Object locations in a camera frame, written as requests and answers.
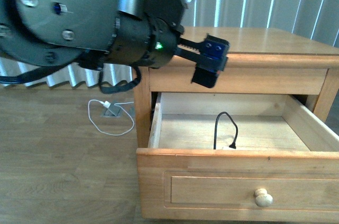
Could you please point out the wooden nightstand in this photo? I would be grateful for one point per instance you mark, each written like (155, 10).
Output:
(264, 61)

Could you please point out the round wooden knob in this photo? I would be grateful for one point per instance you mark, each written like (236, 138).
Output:
(262, 198)

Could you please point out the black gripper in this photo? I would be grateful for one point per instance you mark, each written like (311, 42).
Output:
(151, 42)

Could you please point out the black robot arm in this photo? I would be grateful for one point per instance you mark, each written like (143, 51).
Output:
(51, 34)

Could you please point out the white plug on floor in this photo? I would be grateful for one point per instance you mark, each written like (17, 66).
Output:
(106, 104)

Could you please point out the light grey pleated curtain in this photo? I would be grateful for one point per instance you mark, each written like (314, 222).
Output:
(315, 19)

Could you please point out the wooden drawer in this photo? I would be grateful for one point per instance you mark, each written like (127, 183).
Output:
(278, 145)

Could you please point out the metal floor outlet box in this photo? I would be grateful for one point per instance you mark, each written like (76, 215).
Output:
(112, 112)

